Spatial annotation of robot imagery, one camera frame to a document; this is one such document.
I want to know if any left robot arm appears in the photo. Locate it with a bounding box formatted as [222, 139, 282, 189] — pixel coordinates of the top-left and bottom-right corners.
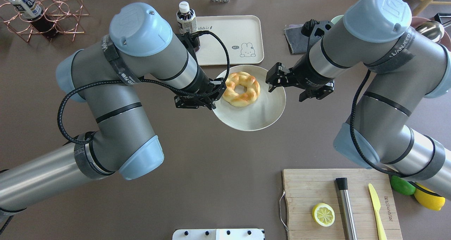
[0, 2, 226, 220]

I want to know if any wooden cutting board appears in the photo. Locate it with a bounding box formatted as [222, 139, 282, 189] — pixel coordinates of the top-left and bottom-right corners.
[283, 169, 403, 240]

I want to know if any dark tea bottle on tray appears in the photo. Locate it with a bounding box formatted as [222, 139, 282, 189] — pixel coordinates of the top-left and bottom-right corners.
[176, 1, 198, 35]

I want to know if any pink bowl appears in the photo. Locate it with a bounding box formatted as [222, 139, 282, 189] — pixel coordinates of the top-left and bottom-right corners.
[411, 17, 451, 51]

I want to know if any half lemon slice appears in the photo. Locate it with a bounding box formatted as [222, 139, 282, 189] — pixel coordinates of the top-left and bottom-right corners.
[311, 203, 335, 227]

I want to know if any twisted glazed donut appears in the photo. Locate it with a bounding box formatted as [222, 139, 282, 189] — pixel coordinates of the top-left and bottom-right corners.
[222, 72, 260, 107]

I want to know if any green bowl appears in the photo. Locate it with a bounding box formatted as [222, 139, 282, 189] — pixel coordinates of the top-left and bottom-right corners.
[331, 15, 344, 24]

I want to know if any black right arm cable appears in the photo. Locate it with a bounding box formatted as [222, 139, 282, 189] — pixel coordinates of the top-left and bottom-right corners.
[350, 69, 445, 197]

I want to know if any cream rabbit tray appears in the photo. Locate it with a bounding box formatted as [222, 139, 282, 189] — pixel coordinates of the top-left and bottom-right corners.
[196, 15, 264, 66]

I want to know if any grey folded cloth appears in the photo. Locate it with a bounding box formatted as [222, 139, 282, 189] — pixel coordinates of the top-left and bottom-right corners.
[284, 24, 309, 54]

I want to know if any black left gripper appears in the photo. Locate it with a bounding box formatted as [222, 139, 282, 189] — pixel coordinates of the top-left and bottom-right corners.
[174, 78, 227, 110]

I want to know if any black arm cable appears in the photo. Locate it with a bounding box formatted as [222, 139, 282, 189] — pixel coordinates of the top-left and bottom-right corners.
[350, 69, 445, 197]
[57, 30, 230, 145]

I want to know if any green lime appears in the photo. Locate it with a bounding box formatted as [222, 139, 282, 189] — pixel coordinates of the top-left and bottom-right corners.
[390, 176, 416, 196]

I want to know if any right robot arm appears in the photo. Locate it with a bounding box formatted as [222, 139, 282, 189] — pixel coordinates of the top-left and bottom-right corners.
[266, 0, 451, 199]

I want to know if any steel cylindrical muddler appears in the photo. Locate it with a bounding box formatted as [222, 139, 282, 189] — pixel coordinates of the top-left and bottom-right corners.
[335, 177, 358, 240]

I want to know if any steel scoop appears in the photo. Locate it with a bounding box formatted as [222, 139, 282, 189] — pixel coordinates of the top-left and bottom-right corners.
[415, 20, 445, 43]

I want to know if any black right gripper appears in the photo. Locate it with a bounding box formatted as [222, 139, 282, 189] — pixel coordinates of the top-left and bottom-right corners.
[265, 62, 334, 102]

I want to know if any yellow plastic knife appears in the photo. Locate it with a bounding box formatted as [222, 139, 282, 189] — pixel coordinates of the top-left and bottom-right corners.
[368, 183, 388, 240]

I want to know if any lower yellow lemon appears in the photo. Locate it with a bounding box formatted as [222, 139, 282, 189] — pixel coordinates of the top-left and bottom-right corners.
[414, 188, 446, 211]

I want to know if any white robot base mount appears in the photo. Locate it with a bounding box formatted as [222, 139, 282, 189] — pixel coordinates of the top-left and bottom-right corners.
[172, 228, 265, 240]

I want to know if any copper wire bottle rack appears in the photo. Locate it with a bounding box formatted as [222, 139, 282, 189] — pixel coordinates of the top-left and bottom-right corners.
[1, 0, 89, 43]

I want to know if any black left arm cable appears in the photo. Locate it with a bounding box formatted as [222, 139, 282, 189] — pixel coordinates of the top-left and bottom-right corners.
[57, 30, 230, 145]

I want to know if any dark bottle in rack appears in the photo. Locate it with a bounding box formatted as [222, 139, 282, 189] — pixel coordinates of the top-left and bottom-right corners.
[8, 0, 58, 39]

